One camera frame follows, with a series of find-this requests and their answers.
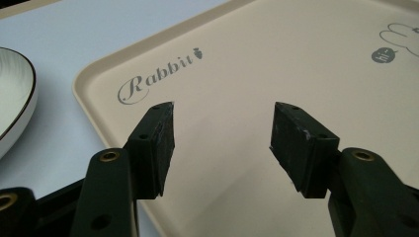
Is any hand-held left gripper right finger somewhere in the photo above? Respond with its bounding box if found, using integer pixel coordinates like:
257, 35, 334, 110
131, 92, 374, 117
269, 101, 341, 199

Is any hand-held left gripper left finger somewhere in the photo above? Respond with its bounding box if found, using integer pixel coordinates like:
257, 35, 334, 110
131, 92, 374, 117
123, 101, 176, 201

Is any beige printed plastic tray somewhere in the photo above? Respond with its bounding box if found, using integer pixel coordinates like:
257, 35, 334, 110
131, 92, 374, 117
72, 0, 419, 237

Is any white bowl with dark rim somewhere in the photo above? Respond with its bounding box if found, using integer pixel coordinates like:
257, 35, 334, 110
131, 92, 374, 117
0, 46, 39, 160

